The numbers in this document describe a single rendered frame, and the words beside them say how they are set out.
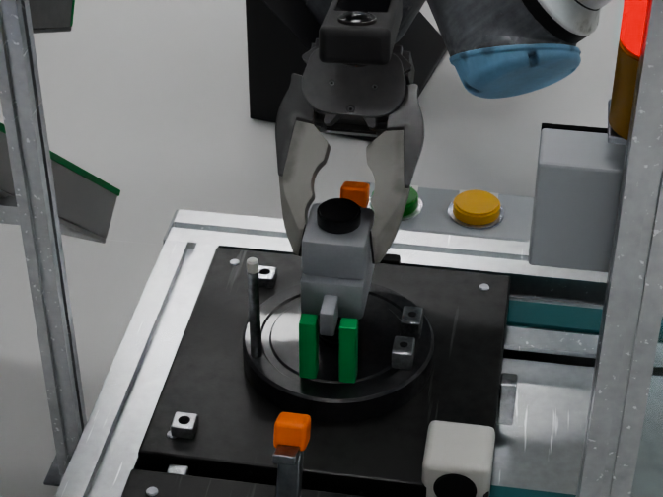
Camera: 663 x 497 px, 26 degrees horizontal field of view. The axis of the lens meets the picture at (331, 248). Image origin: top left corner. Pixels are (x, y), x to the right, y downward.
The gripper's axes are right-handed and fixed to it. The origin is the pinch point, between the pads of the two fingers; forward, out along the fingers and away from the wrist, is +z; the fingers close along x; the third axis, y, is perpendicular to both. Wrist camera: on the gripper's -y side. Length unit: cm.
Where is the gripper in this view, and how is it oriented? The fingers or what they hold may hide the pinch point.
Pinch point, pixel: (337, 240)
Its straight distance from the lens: 98.9
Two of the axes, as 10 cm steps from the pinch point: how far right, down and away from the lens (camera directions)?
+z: -1.1, 9.9, -0.7
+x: -9.9, -1.0, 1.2
